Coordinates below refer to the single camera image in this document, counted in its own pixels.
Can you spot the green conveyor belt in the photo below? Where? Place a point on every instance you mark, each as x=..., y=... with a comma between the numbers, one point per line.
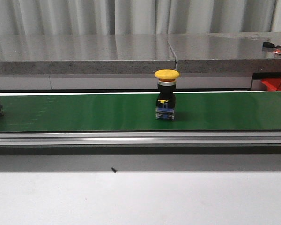
x=136, y=112

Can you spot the grey stone countertop slab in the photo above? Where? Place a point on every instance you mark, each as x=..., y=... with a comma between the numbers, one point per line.
x=138, y=54

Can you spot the red plastic tray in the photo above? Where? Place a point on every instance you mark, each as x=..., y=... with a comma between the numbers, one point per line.
x=272, y=84

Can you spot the white pleated curtain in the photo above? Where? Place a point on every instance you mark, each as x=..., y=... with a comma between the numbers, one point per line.
x=79, y=17

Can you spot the aluminium conveyor frame rail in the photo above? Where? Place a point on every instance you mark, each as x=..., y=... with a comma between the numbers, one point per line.
x=143, y=138

